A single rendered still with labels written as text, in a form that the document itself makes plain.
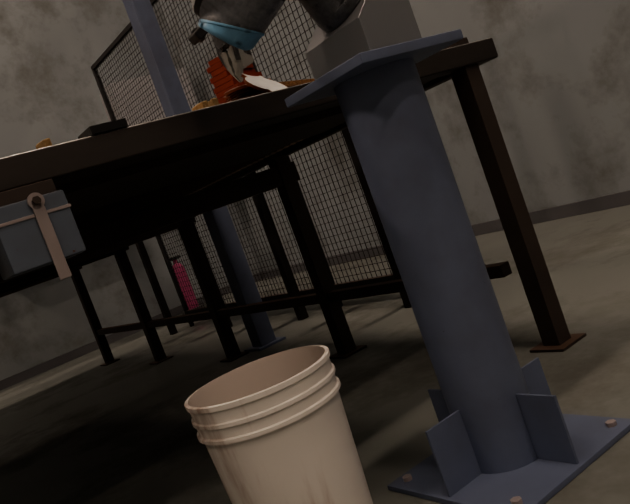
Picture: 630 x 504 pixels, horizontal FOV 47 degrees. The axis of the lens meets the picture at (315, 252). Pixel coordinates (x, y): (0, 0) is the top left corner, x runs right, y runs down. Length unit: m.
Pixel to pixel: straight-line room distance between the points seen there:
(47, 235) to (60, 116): 6.03
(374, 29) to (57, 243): 0.71
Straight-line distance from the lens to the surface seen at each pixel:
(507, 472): 1.55
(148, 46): 3.88
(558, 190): 4.68
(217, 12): 1.45
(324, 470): 1.37
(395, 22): 1.47
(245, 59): 1.93
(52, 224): 1.38
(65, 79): 7.51
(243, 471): 1.37
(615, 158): 4.41
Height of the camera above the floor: 0.66
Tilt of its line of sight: 4 degrees down
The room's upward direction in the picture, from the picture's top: 20 degrees counter-clockwise
